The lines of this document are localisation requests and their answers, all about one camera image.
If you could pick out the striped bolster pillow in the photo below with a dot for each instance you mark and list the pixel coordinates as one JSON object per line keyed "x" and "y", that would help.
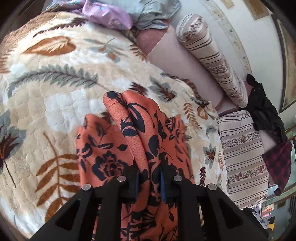
{"x": 194, "y": 34}

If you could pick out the pink bed sheet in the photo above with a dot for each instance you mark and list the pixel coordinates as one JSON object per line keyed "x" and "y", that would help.
{"x": 163, "y": 49}

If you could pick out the purple floral cloth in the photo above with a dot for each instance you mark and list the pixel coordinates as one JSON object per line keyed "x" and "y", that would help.
{"x": 109, "y": 16}

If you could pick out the cream leaf-pattern blanket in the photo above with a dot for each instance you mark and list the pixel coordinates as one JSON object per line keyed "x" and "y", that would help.
{"x": 55, "y": 70}

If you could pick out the striped square pillow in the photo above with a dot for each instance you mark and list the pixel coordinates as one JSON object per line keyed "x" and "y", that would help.
{"x": 243, "y": 147}

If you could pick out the framed wall picture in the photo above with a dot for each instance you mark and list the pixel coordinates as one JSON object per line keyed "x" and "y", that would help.
{"x": 287, "y": 46}

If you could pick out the orange floral blouse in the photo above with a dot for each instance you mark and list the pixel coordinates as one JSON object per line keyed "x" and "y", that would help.
{"x": 137, "y": 133}

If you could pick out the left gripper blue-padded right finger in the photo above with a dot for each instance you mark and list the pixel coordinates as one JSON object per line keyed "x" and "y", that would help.
{"x": 206, "y": 213}

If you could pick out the black garment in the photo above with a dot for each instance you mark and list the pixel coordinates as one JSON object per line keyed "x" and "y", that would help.
{"x": 264, "y": 115}

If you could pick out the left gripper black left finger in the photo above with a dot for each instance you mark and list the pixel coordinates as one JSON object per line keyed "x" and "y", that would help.
{"x": 93, "y": 213}

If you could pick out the grey-blue pillow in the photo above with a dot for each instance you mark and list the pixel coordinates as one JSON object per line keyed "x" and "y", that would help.
{"x": 145, "y": 14}

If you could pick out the red plaid cloth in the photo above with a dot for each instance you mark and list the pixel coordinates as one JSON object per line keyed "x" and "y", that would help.
{"x": 278, "y": 163}

